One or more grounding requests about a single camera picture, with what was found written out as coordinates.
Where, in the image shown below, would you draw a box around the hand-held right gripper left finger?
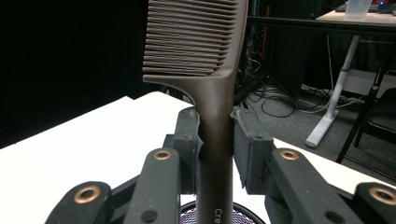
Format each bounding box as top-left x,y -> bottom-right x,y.
163,106 -> 205,195

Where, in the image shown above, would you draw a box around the black metal stand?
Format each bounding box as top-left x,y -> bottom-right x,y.
233,72 -> 269,106

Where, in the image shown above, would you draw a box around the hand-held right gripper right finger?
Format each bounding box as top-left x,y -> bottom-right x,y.
230,106 -> 276,196

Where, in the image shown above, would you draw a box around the white board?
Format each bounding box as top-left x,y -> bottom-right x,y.
0,95 -> 396,224

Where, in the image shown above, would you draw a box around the white box under desk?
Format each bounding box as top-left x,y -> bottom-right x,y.
341,68 -> 396,98

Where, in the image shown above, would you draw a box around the black folding chair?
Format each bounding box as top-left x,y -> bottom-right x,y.
335,40 -> 396,182

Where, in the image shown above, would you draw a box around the translucent plastic container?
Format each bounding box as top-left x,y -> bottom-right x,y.
343,0 -> 374,21

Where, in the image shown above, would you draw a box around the cables on floor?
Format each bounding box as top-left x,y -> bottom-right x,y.
236,55 -> 367,119

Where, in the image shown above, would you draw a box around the black mesh cup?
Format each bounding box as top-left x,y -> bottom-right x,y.
180,201 -> 266,224

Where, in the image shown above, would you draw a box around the desk with white legs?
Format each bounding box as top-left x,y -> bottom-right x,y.
304,8 -> 396,149

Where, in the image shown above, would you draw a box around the brown comb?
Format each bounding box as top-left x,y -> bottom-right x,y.
142,0 -> 250,224

